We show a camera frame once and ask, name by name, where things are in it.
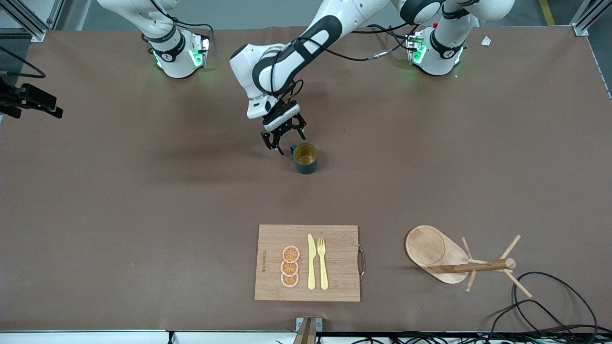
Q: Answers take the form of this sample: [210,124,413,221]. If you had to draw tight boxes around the dark teal cup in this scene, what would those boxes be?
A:
[290,142,318,175]

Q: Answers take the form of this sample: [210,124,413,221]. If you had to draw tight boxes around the wooden cup rack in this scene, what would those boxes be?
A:
[405,225,533,298]

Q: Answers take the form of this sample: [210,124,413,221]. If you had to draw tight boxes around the yellow plastic knife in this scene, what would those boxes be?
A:
[307,234,317,290]

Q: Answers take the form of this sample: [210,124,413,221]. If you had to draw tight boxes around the yellow plastic fork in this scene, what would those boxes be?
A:
[317,238,329,290]

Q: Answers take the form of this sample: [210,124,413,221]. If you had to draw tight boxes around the bamboo cutting board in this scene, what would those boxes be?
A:
[254,225,366,302]

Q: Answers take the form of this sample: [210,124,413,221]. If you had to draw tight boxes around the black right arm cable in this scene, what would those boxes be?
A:
[0,45,46,79]

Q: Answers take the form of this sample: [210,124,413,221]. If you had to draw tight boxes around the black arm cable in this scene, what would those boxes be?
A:
[0,45,46,79]
[269,24,419,98]

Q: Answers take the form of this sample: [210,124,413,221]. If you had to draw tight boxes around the aluminium frame post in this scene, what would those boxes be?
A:
[571,0,612,37]
[0,0,65,43]

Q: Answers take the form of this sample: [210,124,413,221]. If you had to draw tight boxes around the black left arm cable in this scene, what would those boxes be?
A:
[269,24,419,98]

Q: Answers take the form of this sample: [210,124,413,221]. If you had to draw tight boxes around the black left base cable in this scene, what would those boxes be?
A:
[366,24,407,35]

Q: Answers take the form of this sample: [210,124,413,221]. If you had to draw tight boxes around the black base cable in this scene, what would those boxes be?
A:
[173,17,214,60]
[366,24,407,35]

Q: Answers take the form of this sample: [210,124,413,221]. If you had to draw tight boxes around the black right base cable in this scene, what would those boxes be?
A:
[173,17,214,60]

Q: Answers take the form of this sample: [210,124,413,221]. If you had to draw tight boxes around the metal table edge bracket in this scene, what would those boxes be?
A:
[293,317,324,344]

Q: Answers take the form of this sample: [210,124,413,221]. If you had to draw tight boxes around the white table edge rail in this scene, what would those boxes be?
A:
[0,330,299,344]

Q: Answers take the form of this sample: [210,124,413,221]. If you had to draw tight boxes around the black cable bundle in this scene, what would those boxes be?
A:
[330,329,612,344]

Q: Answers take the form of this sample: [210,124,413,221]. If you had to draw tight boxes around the black cable on table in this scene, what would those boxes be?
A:
[488,271,599,335]

